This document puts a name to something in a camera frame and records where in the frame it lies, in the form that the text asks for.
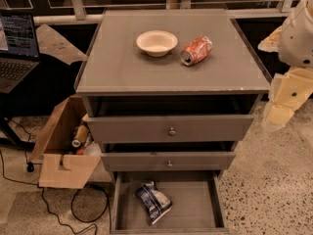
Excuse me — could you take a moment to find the blue chip bag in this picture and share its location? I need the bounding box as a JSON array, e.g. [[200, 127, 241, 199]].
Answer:
[[135, 181, 173, 225]]

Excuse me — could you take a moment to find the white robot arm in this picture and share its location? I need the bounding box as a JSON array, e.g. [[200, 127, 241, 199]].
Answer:
[[257, 0, 313, 132]]

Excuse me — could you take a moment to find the grey drawer cabinet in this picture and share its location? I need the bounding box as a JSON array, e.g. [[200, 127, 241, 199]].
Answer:
[[73, 9, 273, 235]]

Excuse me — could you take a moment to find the grey bottom drawer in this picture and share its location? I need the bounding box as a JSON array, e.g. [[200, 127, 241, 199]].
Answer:
[[111, 171, 230, 235]]

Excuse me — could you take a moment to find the grey drawer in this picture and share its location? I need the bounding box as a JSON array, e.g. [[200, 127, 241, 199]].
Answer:
[[87, 115, 253, 144], [111, 171, 230, 235], [102, 152, 235, 171]]

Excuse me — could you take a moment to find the grey top drawer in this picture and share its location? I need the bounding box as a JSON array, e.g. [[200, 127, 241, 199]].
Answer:
[[87, 115, 253, 144]]

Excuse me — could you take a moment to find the grey middle drawer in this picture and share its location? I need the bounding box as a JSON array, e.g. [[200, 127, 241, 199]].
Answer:
[[102, 152, 235, 171]]

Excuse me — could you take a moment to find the red soda can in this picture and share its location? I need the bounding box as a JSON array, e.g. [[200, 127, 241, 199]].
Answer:
[[180, 35, 213, 67]]

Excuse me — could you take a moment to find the white paper bowl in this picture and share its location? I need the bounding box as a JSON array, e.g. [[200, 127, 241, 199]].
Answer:
[[136, 30, 178, 57]]

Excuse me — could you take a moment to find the yellow bottle in box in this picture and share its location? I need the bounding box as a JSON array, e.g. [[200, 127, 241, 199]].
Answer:
[[71, 125, 89, 148]]

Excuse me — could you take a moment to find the brown cardboard box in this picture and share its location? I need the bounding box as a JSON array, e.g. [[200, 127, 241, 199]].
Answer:
[[28, 96, 104, 189]]

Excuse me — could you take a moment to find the black laptop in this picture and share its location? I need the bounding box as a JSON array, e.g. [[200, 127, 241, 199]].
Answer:
[[0, 10, 40, 93]]

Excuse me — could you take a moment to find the black floor cable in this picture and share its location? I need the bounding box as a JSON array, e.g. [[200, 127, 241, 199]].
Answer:
[[0, 119, 112, 235]]

